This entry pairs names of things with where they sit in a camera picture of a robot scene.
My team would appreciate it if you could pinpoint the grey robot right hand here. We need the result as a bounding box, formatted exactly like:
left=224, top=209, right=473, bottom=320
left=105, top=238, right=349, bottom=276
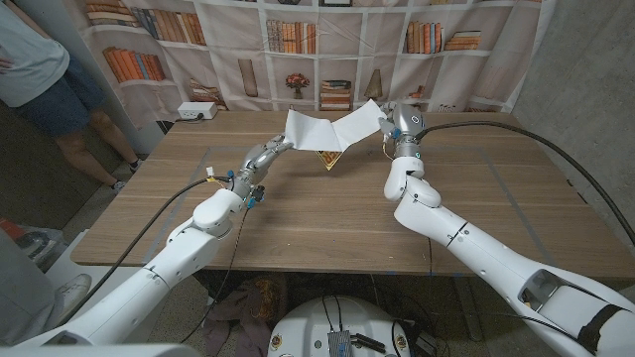
left=379, top=101, right=427, bottom=161

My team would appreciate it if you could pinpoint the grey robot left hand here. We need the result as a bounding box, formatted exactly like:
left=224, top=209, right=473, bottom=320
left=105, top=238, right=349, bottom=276
left=230, top=134, right=295, bottom=200

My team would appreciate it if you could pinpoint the white sticker backing sheet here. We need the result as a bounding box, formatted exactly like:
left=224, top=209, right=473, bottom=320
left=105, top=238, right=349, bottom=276
left=284, top=109, right=344, bottom=153

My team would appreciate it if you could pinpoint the white power strip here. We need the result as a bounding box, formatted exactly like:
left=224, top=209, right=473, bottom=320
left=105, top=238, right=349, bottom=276
left=177, top=101, right=219, bottom=121

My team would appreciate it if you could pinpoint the printed bookshelf backdrop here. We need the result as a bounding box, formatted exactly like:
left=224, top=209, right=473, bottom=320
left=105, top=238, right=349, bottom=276
left=62, top=0, right=557, bottom=131

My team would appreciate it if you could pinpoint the crumpled purple brown cloth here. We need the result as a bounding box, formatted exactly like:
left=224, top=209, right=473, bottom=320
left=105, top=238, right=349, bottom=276
left=200, top=275, right=289, bottom=357

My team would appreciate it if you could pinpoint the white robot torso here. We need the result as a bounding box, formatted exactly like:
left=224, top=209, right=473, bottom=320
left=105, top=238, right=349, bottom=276
left=267, top=296, right=412, bottom=357

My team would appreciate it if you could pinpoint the grey table leg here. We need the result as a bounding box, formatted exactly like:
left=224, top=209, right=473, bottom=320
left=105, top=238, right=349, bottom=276
left=453, top=276, right=485, bottom=342

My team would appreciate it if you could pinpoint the grey finned electronics module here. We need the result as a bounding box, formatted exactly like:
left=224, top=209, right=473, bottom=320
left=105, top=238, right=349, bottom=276
left=326, top=330, right=353, bottom=357

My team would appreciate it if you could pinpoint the clear plastic bag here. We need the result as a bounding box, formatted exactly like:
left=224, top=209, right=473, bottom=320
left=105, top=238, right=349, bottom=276
left=10, top=225, right=68, bottom=272

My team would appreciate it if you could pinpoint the person in blue shorts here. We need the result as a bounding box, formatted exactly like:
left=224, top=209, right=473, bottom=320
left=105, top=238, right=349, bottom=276
left=0, top=0, right=145, bottom=193

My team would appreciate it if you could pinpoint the person in grey trousers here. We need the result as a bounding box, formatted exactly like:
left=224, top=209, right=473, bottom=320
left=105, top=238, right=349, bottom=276
left=0, top=227, right=93, bottom=346

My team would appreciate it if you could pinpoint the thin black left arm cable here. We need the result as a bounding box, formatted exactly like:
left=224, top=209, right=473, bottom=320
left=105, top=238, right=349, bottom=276
left=181, top=207, right=249, bottom=343

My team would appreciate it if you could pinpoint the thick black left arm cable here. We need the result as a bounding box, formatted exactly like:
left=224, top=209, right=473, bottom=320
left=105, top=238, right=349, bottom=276
left=59, top=176, right=234, bottom=323

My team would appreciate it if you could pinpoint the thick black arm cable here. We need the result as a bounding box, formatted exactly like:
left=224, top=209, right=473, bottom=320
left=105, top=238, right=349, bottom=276
left=415, top=120, right=635, bottom=247
left=59, top=176, right=234, bottom=323

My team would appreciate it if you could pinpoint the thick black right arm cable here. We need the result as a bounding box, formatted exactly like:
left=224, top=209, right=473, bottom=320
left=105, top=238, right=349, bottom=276
left=415, top=120, right=635, bottom=247

